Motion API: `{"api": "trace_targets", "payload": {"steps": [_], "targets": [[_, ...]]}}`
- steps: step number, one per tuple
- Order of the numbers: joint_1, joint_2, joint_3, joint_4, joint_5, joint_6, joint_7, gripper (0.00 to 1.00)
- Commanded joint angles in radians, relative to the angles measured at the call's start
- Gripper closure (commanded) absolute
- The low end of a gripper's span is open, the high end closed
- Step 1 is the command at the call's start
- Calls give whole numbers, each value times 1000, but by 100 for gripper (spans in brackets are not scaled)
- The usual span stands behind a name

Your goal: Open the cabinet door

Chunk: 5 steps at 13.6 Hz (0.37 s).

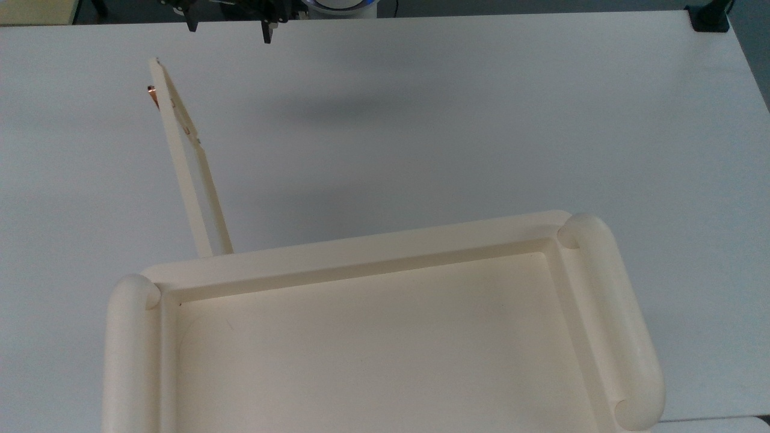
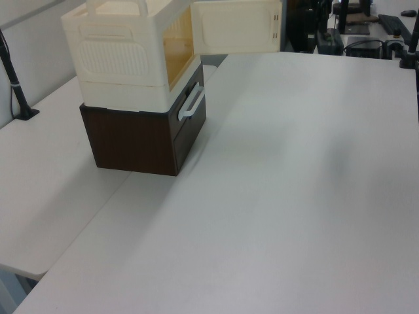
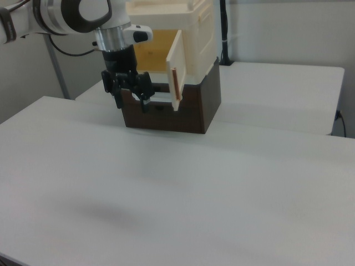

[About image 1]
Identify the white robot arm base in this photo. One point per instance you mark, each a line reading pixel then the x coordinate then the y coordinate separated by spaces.
pixel 340 7

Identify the yellow wooden furniture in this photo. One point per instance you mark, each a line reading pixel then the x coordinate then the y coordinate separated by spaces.
pixel 36 11

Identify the black furniture leg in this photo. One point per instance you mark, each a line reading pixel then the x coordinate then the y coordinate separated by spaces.
pixel 100 6

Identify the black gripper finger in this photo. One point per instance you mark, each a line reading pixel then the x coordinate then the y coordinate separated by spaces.
pixel 192 24
pixel 266 33

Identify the cream folding tray leg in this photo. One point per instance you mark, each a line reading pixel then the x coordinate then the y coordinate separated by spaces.
pixel 180 162

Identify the black table clamp mount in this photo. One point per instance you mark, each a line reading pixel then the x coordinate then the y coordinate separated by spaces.
pixel 710 18

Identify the cream plastic tray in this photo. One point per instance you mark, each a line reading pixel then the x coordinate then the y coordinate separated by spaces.
pixel 379 337

